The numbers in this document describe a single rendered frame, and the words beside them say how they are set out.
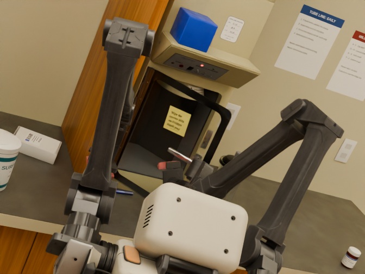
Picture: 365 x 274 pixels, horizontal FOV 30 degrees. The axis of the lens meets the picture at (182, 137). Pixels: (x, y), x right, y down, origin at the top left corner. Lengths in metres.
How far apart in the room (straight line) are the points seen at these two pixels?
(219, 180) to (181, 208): 0.44
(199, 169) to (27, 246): 0.56
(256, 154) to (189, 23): 0.48
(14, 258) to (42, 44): 0.83
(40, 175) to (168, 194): 0.90
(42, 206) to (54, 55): 0.70
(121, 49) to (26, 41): 1.16
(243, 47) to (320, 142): 0.67
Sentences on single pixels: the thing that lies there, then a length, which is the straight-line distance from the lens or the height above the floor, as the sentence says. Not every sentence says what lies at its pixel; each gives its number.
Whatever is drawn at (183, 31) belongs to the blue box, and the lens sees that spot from 2.02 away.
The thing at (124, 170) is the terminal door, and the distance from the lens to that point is 2.23.
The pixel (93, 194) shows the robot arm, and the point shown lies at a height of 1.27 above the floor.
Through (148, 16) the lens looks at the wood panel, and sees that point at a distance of 2.03.
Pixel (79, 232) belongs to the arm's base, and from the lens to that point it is 1.43.
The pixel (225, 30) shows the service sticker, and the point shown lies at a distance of 2.18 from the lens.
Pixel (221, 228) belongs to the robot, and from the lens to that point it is 1.40.
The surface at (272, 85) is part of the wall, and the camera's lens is 2.84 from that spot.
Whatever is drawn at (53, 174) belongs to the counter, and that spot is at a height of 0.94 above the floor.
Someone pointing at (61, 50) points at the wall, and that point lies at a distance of 2.54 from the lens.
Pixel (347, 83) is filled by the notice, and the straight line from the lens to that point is 3.00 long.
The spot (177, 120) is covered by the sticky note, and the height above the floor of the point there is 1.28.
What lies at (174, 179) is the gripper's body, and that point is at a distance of 1.97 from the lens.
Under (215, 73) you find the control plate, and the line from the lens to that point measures 2.15.
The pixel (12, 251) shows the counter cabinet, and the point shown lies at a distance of 2.07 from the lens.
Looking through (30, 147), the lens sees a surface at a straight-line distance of 2.30.
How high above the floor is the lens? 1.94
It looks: 19 degrees down
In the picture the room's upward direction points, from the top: 24 degrees clockwise
